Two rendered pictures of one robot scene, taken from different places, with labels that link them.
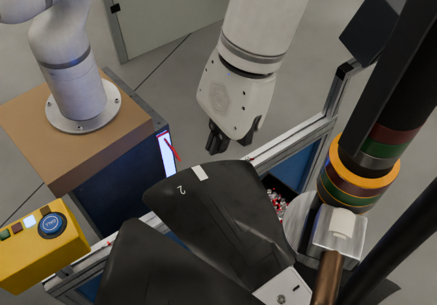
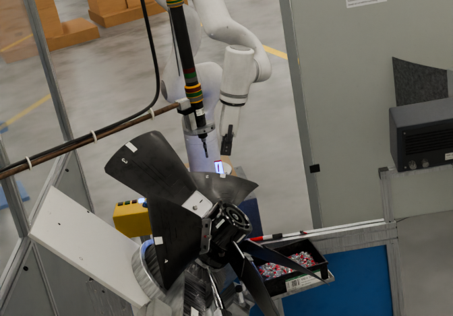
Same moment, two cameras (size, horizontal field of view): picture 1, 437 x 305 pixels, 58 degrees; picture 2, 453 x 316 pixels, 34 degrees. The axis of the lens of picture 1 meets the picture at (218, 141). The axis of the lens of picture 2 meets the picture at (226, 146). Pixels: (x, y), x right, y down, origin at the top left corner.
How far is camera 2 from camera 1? 1.84 m
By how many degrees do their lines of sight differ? 42
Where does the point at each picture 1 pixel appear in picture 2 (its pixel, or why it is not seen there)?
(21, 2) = (176, 90)
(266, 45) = (228, 89)
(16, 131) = not seen: hidden behind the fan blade
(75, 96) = (197, 158)
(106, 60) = (301, 227)
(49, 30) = not seen: hidden behind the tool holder
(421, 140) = not seen: outside the picture
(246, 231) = (224, 193)
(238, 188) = (236, 184)
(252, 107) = (226, 118)
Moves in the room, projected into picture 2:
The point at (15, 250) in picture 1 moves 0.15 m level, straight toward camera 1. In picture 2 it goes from (128, 208) to (142, 226)
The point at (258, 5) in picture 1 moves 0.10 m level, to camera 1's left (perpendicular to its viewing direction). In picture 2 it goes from (224, 73) to (196, 72)
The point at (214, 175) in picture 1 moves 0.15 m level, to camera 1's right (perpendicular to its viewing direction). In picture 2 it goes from (229, 178) to (271, 183)
